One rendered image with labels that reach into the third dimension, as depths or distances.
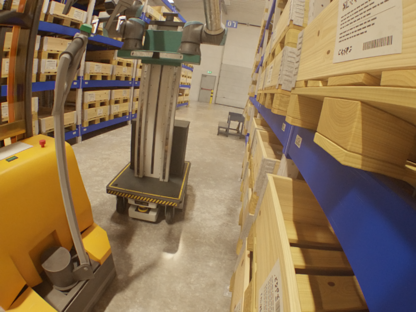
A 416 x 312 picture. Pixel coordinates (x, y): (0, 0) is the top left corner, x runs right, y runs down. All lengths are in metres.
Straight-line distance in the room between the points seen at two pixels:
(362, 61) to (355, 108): 0.07
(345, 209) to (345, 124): 0.15
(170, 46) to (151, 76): 0.32
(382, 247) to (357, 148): 0.15
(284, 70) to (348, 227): 0.78
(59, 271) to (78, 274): 0.12
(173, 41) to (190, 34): 0.21
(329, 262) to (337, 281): 0.09
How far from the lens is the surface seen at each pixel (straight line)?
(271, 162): 1.03
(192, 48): 1.55
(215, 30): 1.49
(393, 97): 0.26
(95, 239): 1.30
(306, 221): 0.97
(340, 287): 0.76
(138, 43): 1.69
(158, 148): 1.90
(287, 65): 1.00
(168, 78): 1.80
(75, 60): 0.71
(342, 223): 0.40
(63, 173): 0.80
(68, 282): 1.16
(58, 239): 1.21
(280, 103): 0.99
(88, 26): 0.73
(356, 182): 0.38
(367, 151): 0.35
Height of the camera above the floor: 1.25
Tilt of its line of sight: 19 degrees down
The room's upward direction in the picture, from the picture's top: 9 degrees clockwise
